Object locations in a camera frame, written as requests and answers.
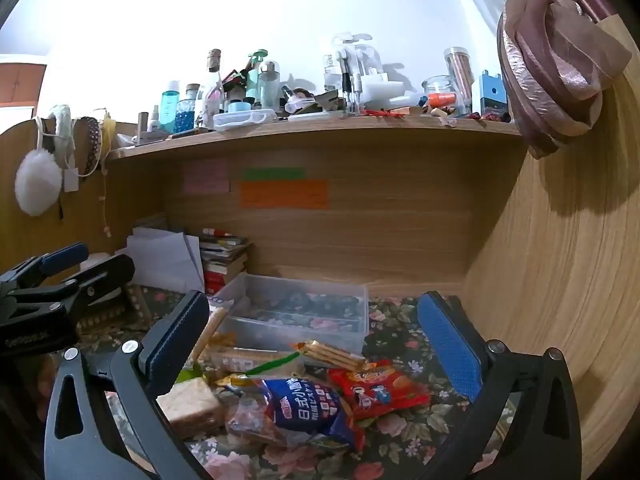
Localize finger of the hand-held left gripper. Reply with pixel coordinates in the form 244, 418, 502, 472
17, 254, 137, 307
0, 242, 90, 295

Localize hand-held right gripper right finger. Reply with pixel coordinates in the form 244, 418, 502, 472
417, 290, 583, 480

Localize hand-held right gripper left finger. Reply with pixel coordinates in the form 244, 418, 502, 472
44, 290, 211, 480

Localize grain crisp square packet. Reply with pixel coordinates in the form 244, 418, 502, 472
157, 377, 226, 438

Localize red snack packet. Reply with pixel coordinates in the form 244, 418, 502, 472
327, 360, 432, 421

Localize clear bag with green tie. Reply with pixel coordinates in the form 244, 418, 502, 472
222, 352, 303, 446

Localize clear plastic storage box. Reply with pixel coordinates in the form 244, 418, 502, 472
220, 272, 370, 357

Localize breadstick packet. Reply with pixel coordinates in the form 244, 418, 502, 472
192, 307, 228, 361

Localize green snack packet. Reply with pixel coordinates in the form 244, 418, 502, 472
175, 365, 206, 386

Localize floral tablecloth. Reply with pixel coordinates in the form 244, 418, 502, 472
75, 282, 521, 480

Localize white folded papers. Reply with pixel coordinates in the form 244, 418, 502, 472
115, 227, 206, 293

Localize long cream snack packet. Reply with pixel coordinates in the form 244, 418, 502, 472
210, 347, 296, 373

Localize yellow snack packet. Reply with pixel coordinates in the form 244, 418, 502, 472
215, 372, 266, 391

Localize white pompom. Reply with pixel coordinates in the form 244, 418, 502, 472
15, 150, 63, 217

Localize stack of books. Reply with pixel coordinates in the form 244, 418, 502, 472
199, 230, 252, 296

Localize patterned headband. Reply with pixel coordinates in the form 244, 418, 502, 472
75, 116, 103, 177

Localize clear cracker packet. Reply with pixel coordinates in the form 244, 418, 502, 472
292, 340, 368, 371

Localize white furry headband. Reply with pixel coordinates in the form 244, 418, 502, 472
47, 105, 76, 161

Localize pink sticky note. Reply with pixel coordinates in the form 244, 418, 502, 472
182, 159, 231, 195

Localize blue snack packet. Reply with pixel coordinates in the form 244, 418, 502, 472
262, 377, 366, 453

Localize blue liquid bottle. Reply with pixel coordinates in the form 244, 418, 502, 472
161, 81, 181, 133

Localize blue bead jar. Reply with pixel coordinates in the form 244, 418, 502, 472
175, 85, 197, 133

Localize orange sticky note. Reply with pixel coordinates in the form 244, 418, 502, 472
241, 180, 329, 209

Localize green sticky note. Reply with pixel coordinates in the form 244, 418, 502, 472
243, 167, 307, 181

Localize clear flat plastic case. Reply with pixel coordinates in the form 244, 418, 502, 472
213, 109, 277, 132

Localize glass bottle with cork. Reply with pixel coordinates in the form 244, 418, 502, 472
202, 49, 225, 128

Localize teal pump bottle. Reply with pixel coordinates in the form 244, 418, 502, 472
245, 50, 268, 108

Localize wooden desk shelf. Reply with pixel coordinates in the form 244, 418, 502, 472
107, 110, 523, 161

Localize blue box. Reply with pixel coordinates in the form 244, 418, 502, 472
480, 71, 508, 121

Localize white box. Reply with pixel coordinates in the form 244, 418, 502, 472
362, 74, 421, 108

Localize tall jar of brown sticks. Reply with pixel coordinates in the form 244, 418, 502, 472
444, 47, 475, 113

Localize white brush holder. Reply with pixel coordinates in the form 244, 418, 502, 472
332, 34, 386, 111

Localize pink scarf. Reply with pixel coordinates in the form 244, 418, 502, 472
422, 0, 633, 161

